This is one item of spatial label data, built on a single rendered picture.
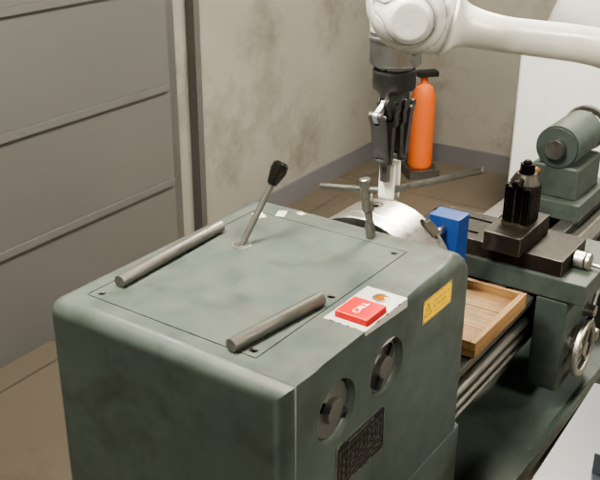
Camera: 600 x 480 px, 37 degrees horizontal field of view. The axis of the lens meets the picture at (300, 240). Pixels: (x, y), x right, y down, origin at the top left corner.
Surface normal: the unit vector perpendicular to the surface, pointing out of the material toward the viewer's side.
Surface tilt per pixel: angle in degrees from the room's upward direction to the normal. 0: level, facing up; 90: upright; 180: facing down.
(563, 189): 90
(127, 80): 90
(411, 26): 88
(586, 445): 0
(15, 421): 0
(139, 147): 90
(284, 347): 0
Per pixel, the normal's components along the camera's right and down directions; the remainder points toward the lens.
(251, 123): 0.84, 0.22
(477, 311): 0.00, -0.91
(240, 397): -0.57, 0.33
